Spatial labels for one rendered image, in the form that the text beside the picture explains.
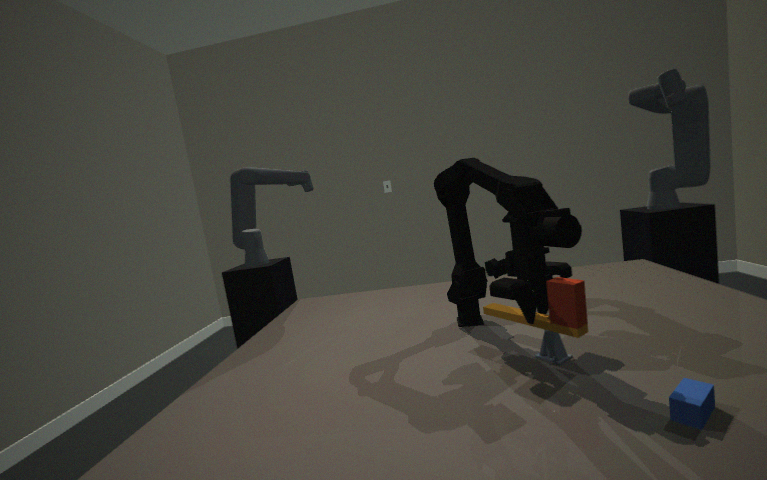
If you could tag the blue cube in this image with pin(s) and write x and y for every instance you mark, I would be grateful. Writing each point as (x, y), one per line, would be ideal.
(692, 403)

